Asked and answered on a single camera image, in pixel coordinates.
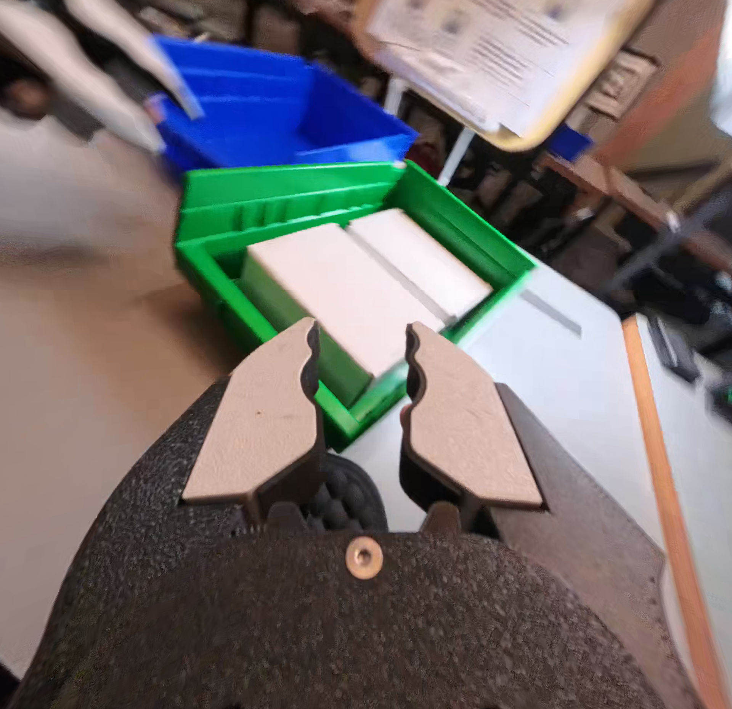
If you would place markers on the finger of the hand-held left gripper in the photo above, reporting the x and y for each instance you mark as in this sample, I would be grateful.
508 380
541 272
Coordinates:
131 34
74 68

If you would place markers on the black office chair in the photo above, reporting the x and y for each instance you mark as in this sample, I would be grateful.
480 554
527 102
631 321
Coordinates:
657 297

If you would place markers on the black wrist rest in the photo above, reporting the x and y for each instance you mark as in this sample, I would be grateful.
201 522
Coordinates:
349 497

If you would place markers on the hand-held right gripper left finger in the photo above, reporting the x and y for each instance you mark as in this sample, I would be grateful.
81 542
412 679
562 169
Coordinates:
257 423

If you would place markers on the white cardboard box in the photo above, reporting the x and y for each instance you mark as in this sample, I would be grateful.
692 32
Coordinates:
417 251
331 285

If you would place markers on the grey desk with wooden edge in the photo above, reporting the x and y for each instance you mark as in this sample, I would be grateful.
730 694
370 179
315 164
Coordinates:
703 491

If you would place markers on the blue plastic bin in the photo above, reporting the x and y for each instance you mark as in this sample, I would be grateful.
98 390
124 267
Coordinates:
257 108

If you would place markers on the clipboard with printed sheets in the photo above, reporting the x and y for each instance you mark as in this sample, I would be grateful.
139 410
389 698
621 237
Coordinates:
503 39

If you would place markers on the green plastic bin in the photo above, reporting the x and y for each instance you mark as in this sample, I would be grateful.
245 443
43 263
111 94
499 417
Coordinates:
286 197

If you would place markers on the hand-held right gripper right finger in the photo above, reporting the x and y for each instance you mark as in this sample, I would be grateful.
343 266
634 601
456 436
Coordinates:
463 428

